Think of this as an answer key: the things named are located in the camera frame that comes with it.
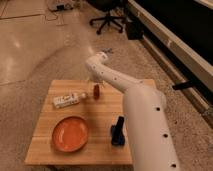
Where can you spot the reddish brown gripper finger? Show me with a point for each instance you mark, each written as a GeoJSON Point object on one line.
{"type": "Point", "coordinates": [96, 92]}

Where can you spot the orange ceramic bowl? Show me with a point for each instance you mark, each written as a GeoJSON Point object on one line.
{"type": "Point", "coordinates": [70, 134]}

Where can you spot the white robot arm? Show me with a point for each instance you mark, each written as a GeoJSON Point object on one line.
{"type": "Point", "coordinates": [149, 137]}

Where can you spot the white labelled bottle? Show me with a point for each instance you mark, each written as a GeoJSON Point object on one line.
{"type": "Point", "coordinates": [67, 100]}

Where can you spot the blue and black stapler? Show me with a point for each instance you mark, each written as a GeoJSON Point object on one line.
{"type": "Point", "coordinates": [118, 138]}

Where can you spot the wooden table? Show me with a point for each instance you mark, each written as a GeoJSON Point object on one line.
{"type": "Point", "coordinates": [99, 114]}

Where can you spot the black office chair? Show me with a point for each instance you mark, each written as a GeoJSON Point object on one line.
{"type": "Point", "coordinates": [107, 6]}

